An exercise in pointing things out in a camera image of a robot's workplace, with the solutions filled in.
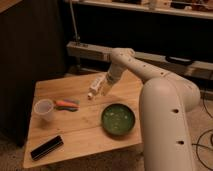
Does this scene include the grey metal rail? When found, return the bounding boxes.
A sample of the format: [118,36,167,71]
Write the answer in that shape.
[66,41,213,80]

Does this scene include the blue sponge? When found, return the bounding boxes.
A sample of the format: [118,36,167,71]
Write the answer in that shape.
[54,99,79,112]

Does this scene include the black rectangular box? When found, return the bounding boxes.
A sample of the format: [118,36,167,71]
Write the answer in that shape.
[30,136,63,161]

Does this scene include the green ceramic bowl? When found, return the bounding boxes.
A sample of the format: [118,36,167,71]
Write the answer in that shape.
[101,103,135,136]

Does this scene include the upper wooden shelf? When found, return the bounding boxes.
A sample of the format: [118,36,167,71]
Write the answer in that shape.
[64,0,213,20]

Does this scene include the metal stand pole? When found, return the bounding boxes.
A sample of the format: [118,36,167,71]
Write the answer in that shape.
[69,0,80,45]

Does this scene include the wooden table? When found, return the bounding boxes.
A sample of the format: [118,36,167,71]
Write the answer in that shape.
[23,71,142,168]

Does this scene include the translucent white cup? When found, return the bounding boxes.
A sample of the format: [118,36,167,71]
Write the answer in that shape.
[33,99,54,122]

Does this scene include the black handle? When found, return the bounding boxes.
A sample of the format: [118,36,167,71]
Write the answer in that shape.
[165,56,194,66]

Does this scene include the black cables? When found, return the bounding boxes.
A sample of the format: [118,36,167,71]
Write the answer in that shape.
[191,71,213,171]

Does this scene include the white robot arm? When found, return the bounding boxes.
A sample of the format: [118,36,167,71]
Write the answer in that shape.
[102,48,200,171]

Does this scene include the white tube bottle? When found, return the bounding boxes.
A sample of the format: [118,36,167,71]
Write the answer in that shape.
[88,75,105,99]

